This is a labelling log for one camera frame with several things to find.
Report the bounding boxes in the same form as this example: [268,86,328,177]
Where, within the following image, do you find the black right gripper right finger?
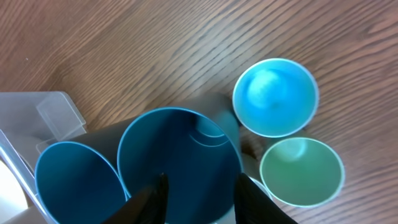
[234,173,297,224]

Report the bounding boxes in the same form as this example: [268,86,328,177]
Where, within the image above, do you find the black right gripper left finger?
[103,173,169,224]

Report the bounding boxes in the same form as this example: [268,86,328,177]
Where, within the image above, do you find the dark blue tall cup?
[34,116,137,224]
[117,93,243,223]

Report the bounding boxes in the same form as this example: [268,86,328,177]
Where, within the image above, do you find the cream tall cup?
[1,161,47,224]

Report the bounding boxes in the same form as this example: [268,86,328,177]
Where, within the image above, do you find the small grey cup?
[215,177,273,224]

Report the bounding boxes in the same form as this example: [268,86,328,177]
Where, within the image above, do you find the small green cup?
[259,137,345,208]

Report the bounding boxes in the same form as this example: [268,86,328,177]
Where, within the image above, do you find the small light blue cup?
[232,58,320,138]

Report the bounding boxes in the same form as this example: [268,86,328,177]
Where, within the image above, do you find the clear plastic storage bin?
[1,91,86,223]

